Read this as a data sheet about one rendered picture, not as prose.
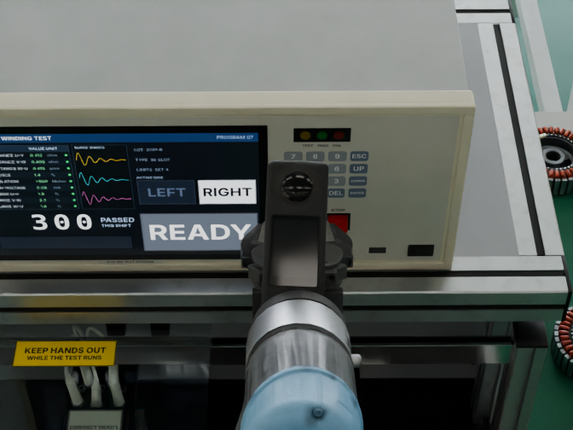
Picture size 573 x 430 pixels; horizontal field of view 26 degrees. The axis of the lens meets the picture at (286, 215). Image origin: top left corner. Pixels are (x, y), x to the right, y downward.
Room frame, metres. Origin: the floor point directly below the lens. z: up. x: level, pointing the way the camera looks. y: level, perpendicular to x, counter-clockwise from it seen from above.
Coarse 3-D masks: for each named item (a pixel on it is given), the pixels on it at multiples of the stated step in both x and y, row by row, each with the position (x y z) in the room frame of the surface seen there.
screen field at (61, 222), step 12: (36, 216) 0.75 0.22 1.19; (48, 216) 0.75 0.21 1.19; (60, 216) 0.75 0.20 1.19; (72, 216) 0.75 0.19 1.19; (84, 216) 0.75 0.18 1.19; (36, 228) 0.75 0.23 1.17; (48, 228) 0.75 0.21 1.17; (60, 228) 0.75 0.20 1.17; (72, 228) 0.75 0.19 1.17; (84, 228) 0.75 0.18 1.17
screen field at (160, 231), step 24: (144, 216) 0.75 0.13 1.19; (168, 216) 0.75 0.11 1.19; (192, 216) 0.75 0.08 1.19; (216, 216) 0.75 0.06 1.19; (240, 216) 0.75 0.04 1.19; (144, 240) 0.75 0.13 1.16; (168, 240) 0.75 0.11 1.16; (192, 240) 0.75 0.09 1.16; (216, 240) 0.75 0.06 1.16; (240, 240) 0.75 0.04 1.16
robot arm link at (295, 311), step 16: (288, 304) 0.55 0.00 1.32; (304, 304) 0.55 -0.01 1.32; (320, 304) 0.55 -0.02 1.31; (256, 320) 0.55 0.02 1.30; (272, 320) 0.53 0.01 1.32; (288, 320) 0.53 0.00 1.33; (304, 320) 0.53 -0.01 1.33; (320, 320) 0.53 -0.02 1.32; (336, 320) 0.54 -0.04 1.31; (256, 336) 0.52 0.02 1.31
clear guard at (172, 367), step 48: (0, 336) 0.71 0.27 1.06; (48, 336) 0.71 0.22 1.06; (96, 336) 0.71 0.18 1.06; (144, 336) 0.71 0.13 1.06; (192, 336) 0.71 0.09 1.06; (0, 384) 0.66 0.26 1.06; (48, 384) 0.66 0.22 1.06; (96, 384) 0.66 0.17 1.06; (144, 384) 0.66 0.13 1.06; (192, 384) 0.66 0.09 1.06
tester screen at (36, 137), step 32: (0, 160) 0.75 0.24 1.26; (32, 160) 0.75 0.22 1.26; (64, 160) 0.75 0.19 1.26; (96, 160) 0.75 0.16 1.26; (128, 160) 0.75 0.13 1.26; (160, 160) 0.75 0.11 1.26; (192, 160) 0.75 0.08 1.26; (224, 160) 0.75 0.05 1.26; (256, 160) 0.75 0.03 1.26; (0, 192) 0.75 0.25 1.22; (32, 192) 0.75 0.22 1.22; (64, 192) 0.75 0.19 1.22; (96, 192) 0.75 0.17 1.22; (128, 192) 0.75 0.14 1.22; (256, 192) 0.75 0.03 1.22; (0, 224) 0.75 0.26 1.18; (96, 224) 0.75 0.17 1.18; (128, 224) 0.75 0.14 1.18
